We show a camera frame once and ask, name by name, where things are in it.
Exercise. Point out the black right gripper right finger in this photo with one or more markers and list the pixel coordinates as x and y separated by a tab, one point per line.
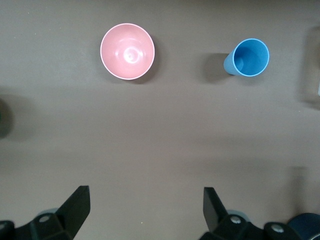
217	220

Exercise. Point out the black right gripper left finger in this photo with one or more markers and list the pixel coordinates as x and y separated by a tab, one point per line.
72	215

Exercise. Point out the pink bowl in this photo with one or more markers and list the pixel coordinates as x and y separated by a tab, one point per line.
127	51

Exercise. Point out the brown table cover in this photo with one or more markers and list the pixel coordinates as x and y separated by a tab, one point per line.
160	125

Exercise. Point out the blue cup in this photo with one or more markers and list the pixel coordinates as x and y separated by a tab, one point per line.
250	58

